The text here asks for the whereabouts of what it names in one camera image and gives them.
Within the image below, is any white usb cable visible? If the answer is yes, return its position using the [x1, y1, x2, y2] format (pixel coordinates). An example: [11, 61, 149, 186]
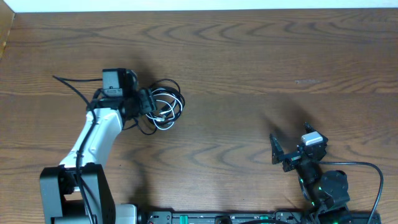
[145, 88, 183, 131]

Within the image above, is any right camera cable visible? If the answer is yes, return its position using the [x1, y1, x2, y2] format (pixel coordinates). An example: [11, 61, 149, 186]
[317, 160, 384, 224]

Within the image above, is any black usb cable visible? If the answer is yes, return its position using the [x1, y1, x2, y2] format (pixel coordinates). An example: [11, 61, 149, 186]
[123, 78, 186, 136]

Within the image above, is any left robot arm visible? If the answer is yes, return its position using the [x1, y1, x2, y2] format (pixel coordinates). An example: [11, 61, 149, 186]
[39, 68, 155, 223]

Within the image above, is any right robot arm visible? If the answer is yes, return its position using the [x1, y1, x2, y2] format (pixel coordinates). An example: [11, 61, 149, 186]
[269, 123, 352, 223]

